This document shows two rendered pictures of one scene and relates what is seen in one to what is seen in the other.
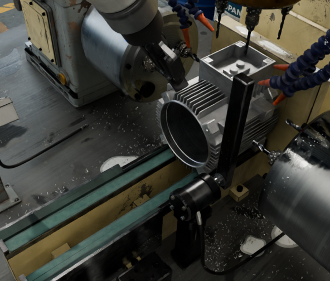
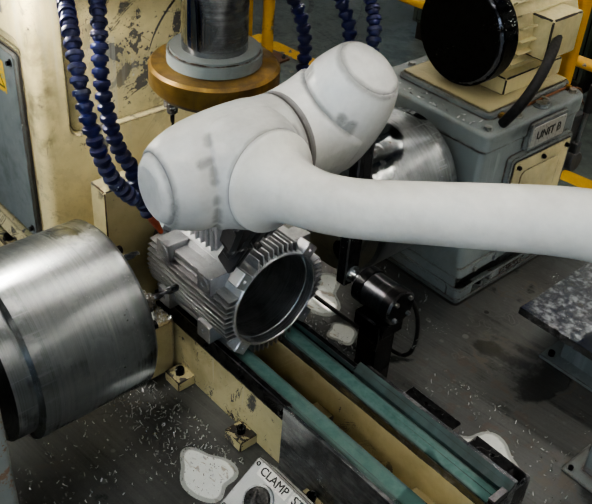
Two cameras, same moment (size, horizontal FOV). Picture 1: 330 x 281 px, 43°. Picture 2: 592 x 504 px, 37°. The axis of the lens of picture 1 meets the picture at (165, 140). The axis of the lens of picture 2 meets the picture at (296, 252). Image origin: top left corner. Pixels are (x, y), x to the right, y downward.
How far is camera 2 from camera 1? 1.18 m
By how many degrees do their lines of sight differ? 67
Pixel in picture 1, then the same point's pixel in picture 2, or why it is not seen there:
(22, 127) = not seen: outside the picture
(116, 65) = (145, 342)
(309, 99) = not seen: hidden behind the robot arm
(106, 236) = (406, 422)
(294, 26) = (137, 130)
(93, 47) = (78, 375)
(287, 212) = not seen: hidden behind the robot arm
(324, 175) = (405, 163)
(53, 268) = (466, 473)
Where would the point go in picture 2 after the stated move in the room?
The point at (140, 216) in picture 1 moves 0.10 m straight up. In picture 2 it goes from (368, 389) to (376, 339)
